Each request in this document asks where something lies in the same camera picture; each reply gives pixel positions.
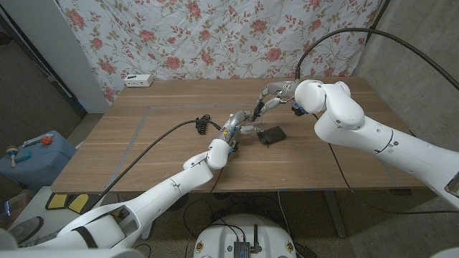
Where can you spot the floral backdrop cloth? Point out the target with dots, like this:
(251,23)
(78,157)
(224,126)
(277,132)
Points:
(215,36)

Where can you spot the wooden maraca toy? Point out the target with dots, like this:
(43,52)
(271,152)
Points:
(11,151)

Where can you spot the black hair claw clip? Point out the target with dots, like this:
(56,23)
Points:
(202,123)

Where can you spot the black backdrop stand pole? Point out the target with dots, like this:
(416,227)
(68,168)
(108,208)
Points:
(377,22)

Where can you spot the teal toy piece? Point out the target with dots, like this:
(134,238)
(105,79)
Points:
(24,156)

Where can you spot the grey module with antenna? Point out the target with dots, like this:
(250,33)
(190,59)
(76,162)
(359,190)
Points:
(242,249)

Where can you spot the dark table leg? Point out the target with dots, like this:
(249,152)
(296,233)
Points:
(335,215)

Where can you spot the black card holder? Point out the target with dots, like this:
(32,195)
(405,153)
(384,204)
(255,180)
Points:
(272,134)

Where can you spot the clear dispenser bottle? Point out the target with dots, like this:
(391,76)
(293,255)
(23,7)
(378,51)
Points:
(251,123)

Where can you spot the yellow black floor mat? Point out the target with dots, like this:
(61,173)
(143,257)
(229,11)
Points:
(57,200)

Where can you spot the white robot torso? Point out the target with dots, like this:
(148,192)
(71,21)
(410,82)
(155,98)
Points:
(215,240)

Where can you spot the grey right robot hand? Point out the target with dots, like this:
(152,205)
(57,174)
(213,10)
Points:
(278,91)

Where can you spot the blue storage box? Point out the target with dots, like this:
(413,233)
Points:
(39,168)

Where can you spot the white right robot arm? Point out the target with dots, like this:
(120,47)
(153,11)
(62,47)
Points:
(358,118)

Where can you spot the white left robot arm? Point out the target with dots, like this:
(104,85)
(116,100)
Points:
(161,193)

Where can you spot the white table leg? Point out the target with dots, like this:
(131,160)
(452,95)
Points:
(146,233)

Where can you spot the white power strip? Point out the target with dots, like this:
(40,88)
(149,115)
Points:
(138,80)

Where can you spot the grey shoe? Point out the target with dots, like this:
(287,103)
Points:
(25,231)

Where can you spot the white pillar panel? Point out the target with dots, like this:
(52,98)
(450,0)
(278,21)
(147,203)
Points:
(54,43)

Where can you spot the black pump cap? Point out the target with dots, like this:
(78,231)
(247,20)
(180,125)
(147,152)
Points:
(256,109)

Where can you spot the black desk control panel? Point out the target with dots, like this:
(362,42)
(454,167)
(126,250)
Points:
(401,192)

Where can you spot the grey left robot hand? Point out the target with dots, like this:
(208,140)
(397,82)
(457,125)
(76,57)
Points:
(233,121)

